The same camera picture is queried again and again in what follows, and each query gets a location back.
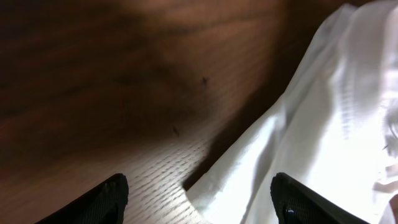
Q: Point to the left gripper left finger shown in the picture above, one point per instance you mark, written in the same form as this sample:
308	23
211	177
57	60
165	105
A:
103	204

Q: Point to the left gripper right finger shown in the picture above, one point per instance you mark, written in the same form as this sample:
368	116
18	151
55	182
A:
294	203

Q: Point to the white t-shirt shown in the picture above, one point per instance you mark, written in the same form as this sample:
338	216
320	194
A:
334	129

